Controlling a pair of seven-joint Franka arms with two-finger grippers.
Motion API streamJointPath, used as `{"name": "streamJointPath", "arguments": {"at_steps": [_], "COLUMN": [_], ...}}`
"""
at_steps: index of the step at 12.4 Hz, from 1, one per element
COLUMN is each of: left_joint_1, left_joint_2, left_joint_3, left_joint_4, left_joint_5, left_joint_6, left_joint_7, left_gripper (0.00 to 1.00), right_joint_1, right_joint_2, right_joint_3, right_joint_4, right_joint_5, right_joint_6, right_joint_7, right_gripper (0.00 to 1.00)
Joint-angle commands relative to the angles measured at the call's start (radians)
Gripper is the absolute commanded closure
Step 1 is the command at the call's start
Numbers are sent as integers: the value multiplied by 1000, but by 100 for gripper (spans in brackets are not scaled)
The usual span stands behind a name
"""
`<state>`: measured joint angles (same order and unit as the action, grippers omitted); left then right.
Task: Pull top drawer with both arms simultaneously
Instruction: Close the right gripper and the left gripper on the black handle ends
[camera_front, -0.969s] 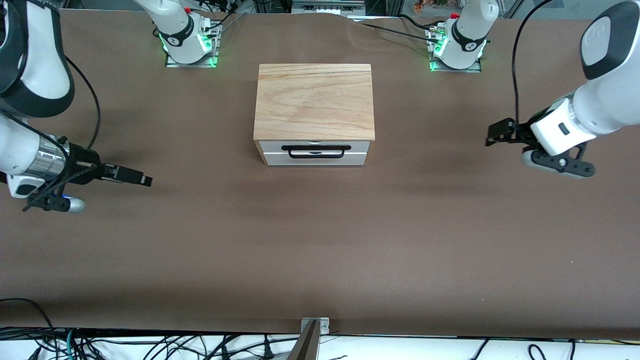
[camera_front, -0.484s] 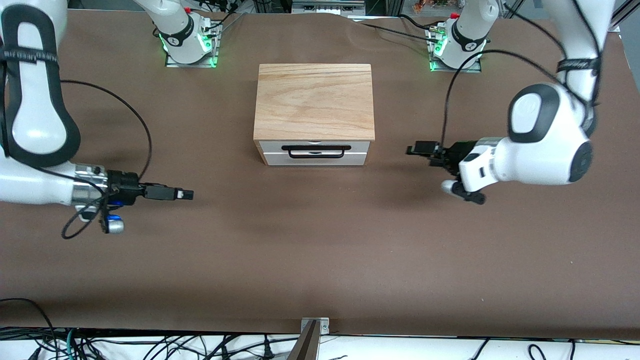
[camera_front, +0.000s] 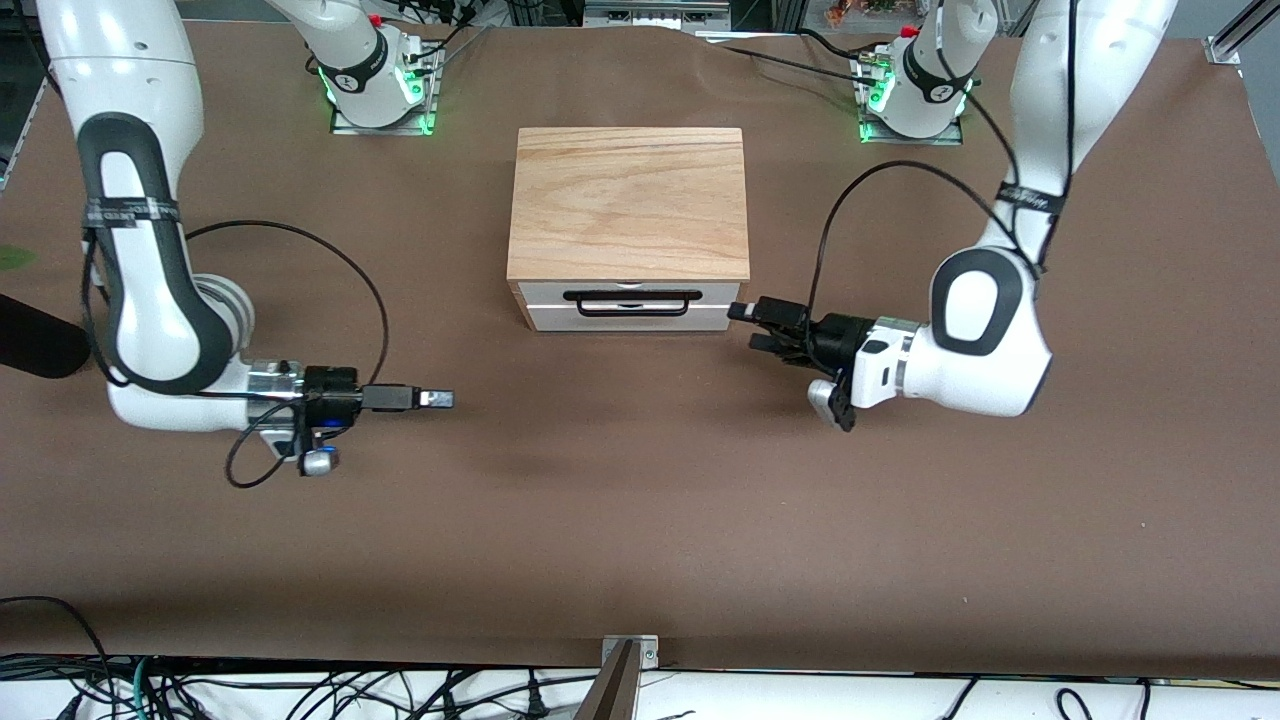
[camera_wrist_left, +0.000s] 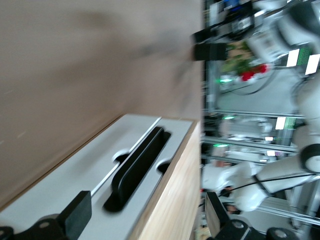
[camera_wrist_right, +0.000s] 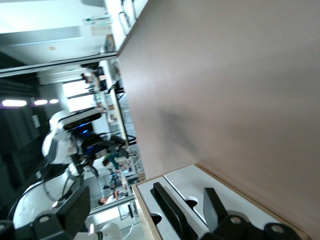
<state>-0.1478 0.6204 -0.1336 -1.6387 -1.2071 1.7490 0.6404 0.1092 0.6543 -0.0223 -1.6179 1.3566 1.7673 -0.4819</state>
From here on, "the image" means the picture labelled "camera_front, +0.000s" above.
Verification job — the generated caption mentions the brown table cover sheet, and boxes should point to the brown table cover sheet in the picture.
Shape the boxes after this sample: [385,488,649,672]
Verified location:
[0,18,1280,681]

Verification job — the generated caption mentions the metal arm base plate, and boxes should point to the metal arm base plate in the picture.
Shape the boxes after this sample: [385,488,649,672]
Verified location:
[329,45,440,137]
[858,50,967,147]

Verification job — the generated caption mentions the black cylindrical object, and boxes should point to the black cylindrical object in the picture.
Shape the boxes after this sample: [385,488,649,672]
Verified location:
[0,293,90,380]

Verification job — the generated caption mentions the aluminium extrusion post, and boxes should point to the aluminium extrusion post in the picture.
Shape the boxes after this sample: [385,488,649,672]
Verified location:
[1204,0,1280,67]

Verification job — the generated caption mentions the teal floor cable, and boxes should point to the teal floor cable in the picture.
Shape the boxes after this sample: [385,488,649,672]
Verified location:
[125,658,156,720]

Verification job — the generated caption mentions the wooden drawer cabinet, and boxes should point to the wooden drawer cabinet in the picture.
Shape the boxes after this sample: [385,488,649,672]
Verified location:
[506,127,752,331]

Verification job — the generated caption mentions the small metal bracket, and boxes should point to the small metal bracket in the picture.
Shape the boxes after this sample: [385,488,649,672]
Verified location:
[600,633,661,670]

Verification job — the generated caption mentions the black looped floor cable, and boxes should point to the black looped floor cable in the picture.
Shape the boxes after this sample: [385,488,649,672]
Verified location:
[0,596,116,720]

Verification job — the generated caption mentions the white drawer with black handle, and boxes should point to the white drawer with black handle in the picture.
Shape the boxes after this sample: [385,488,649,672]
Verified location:
[517,281,743,318]

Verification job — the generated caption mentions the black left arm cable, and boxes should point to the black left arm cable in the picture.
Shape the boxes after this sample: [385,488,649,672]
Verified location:
[808,0,1083,323]

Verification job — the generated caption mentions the black cable on table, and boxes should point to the black cable on table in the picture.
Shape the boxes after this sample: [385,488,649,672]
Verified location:
[700,28,883,93]

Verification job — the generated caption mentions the dark metal bar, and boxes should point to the dark metal bar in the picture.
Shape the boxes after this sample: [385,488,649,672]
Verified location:
[574,640,641,720]

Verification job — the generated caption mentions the aluminium frame rail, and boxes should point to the aluminium frame rail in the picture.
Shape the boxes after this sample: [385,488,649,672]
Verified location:
[583,0,733,31]

